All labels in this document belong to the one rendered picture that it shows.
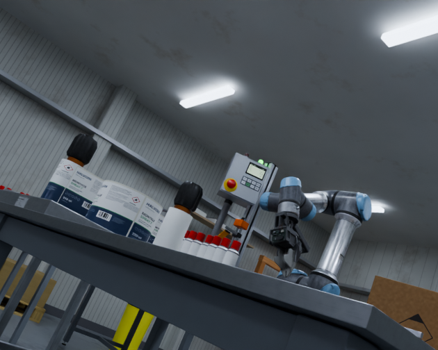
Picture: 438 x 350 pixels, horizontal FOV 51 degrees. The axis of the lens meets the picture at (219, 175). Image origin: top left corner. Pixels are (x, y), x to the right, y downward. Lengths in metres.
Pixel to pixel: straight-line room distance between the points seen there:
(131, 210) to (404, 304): 0.88
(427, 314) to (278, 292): 1.13
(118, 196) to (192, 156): 6.83
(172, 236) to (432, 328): 0.83
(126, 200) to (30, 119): 5.94
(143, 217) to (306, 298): 0.98
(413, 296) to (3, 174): 6.20
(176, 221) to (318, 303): 1.17
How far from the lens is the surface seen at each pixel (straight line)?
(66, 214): 1.19
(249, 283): 0.48
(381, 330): 0.42
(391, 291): 1.60
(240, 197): 1.98
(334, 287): 1.91
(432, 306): 1.57
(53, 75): 7.44
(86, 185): 1.65
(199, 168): 8.24
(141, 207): 1.36
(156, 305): 0.64
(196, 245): 1.90
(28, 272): 2.68
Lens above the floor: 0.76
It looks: 17 degrees up
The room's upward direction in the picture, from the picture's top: 24 degrees clockwise
